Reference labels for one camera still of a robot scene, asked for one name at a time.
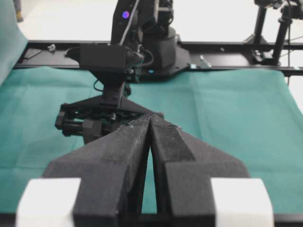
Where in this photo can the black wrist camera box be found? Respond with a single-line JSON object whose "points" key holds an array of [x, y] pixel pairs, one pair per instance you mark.
{"points": [[105, 62]]}

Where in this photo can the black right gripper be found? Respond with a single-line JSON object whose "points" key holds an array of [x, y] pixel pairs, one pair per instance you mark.
{"points": [[112, 164]]}

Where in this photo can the black camera stand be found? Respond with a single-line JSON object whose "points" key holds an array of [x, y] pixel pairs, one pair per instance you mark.
{"points": [[272, 35]]}

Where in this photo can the green table cloth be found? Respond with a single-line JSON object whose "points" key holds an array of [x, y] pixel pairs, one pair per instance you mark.
{"points": [[249, 114]]}

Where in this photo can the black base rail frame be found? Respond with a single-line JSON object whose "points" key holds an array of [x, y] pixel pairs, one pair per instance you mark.
{"points": [[196, 56]]}

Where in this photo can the green backdrop curtain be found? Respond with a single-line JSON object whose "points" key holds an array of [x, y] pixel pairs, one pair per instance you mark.
{"points": [[12, 40]]}

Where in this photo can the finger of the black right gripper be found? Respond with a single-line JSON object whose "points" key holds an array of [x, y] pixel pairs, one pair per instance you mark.
{"points": [[183, 167]]}

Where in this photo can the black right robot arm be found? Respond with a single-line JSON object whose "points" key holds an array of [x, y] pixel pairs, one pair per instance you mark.
{"points": [[140, 25]]}

